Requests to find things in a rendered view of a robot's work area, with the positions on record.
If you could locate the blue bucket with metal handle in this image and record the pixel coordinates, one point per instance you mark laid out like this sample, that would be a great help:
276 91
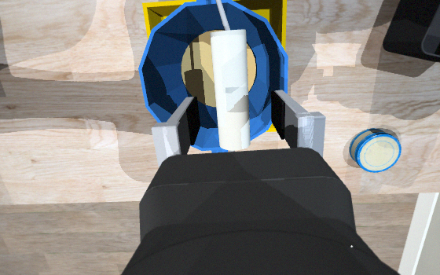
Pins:
228 57

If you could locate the round tin with cream lid and blue rim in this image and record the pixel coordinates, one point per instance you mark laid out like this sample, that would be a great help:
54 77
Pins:
374 150

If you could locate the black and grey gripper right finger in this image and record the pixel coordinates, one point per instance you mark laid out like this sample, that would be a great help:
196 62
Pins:
299 128

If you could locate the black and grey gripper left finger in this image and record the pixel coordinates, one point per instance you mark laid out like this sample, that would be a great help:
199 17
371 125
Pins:
175 136

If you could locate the yellow shallow tray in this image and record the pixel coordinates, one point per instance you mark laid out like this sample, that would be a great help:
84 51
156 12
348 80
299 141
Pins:
275 11

